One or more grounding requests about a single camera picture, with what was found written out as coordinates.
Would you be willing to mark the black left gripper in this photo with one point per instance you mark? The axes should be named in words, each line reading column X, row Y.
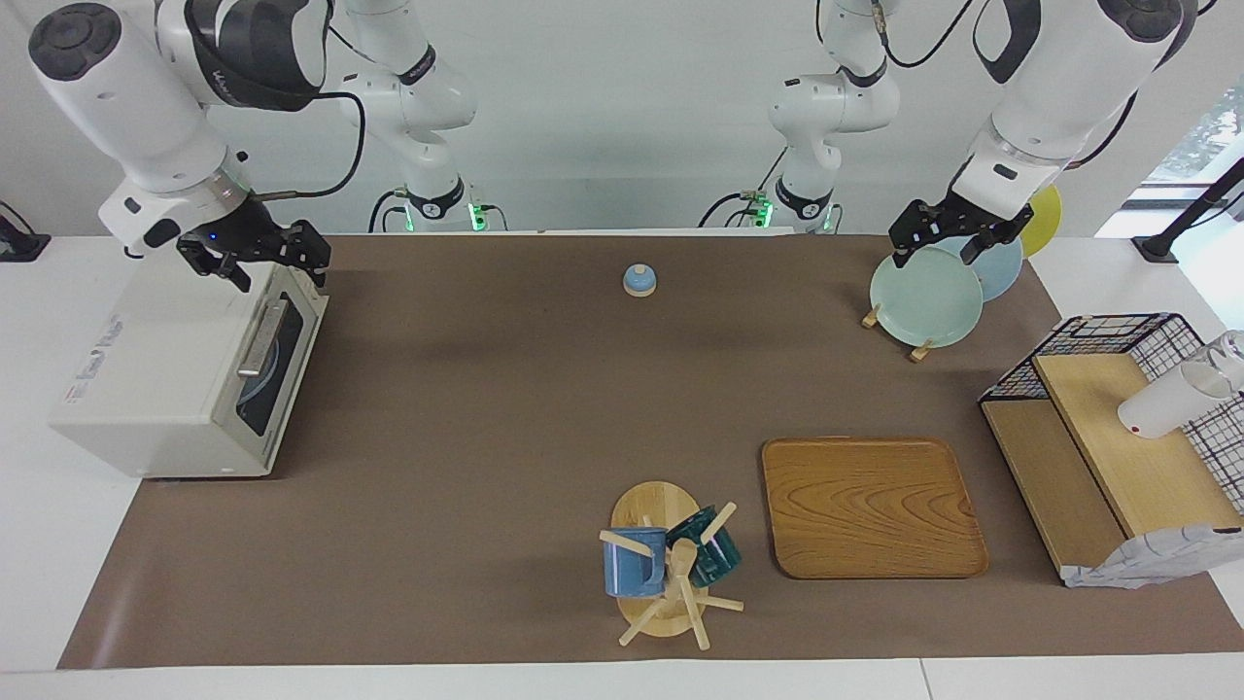
column 972, row 216

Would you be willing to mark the white cup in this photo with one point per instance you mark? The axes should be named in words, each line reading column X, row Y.
column 1161, row 408

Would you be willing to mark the white patterned cloth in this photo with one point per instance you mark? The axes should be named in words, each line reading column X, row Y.
column 1147, row 559

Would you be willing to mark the pale green plate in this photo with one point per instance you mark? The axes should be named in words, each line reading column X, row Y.
column 923, row 301

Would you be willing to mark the wooden plate rack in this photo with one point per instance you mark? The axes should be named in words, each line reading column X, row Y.
column 918, row 352

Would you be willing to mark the light blue racked plate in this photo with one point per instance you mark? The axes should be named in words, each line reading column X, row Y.
column 1003, row 272

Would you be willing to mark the yellow plate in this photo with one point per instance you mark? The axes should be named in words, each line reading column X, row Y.
column 1048, row 219

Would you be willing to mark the glass oven door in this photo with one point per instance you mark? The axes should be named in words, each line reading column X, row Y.
column 287, row 389

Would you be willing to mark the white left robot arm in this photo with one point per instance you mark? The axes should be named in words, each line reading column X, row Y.
column 1059, row 87

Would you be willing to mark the small blue white bell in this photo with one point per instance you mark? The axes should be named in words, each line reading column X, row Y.
column 639, row 282

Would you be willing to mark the brown table mat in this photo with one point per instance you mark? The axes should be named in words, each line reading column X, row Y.
column 535, row 408

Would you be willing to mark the wooden mug tree stand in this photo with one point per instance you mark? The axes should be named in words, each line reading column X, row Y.
column 656, row 506

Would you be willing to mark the light wooden shelf box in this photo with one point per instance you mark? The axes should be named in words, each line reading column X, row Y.
column 1147, row 467

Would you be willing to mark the blue mug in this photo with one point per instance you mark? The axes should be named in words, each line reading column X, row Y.
column 632, row 569

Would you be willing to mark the clear glass cup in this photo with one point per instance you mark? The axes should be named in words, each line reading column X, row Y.
column 1229, row 355

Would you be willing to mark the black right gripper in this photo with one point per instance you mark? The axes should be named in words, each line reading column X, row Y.
column 243, row 238

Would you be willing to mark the brown wooden tray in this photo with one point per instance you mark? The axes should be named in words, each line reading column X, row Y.
column 870, row 506

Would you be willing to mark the dark green mug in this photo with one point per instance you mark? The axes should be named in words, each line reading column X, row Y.
column 714, row 554

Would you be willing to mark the beige toaster oven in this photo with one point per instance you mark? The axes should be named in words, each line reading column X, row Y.
column 146, row 379

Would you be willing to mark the light blue serving plate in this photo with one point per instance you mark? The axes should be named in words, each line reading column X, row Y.
column 260, row 389

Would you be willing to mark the black desk clamp mount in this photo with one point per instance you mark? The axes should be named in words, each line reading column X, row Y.
column 21, row 243

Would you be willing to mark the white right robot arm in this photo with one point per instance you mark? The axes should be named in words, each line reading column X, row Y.
column 126, row 107

